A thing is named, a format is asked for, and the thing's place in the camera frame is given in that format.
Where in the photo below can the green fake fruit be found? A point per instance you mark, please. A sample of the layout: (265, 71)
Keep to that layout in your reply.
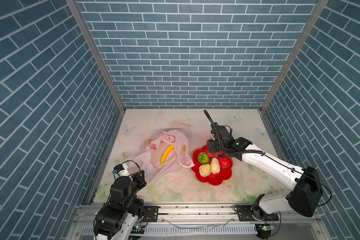
(203, 158)

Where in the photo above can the pink plastic bag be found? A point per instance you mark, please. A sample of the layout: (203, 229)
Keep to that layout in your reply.
(178, 160)

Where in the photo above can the white cable duct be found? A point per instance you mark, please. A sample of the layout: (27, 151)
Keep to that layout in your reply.
(194, 230)

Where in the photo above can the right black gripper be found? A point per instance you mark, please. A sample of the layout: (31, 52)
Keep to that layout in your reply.
(210, 146)

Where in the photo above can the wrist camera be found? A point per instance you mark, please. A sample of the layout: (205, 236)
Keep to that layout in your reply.
(121, 170)
(221, 133)

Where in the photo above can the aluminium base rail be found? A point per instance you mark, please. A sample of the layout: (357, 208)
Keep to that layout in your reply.
(277, 226)

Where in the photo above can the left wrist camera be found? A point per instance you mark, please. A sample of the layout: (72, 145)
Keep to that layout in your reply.
(121, 170)

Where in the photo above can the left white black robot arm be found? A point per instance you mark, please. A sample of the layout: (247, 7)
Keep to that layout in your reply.
(117, 217)

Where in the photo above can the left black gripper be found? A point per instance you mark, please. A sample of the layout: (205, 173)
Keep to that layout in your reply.
(140, 181)

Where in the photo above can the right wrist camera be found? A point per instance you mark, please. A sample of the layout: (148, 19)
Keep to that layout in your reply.
(221, 133)

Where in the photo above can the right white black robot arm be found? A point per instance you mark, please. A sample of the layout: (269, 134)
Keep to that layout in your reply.
(303, 187)

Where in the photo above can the yellow fake banana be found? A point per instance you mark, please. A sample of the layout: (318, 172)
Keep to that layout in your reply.
(166, 153)

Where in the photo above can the red fake apple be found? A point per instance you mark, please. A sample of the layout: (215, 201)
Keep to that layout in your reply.
(224, 163)

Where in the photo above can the red flower-shaped bowl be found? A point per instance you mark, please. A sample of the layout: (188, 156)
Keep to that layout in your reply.
(212, 179)

